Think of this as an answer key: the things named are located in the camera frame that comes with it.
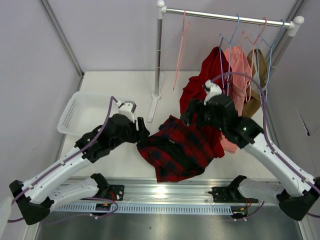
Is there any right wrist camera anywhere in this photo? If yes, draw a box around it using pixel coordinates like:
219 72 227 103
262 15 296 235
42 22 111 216
203 80 222 105

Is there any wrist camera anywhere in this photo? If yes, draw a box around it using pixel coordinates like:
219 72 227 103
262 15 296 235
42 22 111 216
116 100 137 122
203 80 222 105

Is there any red dress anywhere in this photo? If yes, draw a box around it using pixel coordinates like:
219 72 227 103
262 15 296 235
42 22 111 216
179 46 229 158

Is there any white plastic basket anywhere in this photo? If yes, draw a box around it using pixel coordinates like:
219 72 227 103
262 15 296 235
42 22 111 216
57 91 133 137

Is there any tan brown garment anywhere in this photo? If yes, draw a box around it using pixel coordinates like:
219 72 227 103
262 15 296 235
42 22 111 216
242 49 268 118

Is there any white slotted cable duct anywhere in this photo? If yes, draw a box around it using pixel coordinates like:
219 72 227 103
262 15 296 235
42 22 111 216
55 202 233 216

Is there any pink garment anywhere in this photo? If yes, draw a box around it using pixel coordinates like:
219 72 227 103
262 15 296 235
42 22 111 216
220 46 252 153

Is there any red navy plaid skirt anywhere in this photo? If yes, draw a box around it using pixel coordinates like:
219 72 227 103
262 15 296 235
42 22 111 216
136 115 225 183

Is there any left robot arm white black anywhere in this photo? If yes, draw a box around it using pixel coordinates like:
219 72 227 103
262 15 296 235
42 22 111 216
9 113 150 225

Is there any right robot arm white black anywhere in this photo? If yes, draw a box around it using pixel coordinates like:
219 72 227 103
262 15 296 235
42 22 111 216
180 94 320 221

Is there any metal clothes rack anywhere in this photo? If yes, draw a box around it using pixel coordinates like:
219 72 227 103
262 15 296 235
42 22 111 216
146 0 307 123

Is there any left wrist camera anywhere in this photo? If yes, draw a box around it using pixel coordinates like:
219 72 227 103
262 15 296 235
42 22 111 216
116 100 137 122

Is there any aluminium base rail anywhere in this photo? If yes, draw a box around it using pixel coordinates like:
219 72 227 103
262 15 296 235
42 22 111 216
57 176 281 207

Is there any pink wire hanger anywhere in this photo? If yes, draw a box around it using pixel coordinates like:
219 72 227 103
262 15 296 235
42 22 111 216
172 8 190 90

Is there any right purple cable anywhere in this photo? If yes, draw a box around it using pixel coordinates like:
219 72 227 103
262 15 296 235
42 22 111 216
212 71 320 196

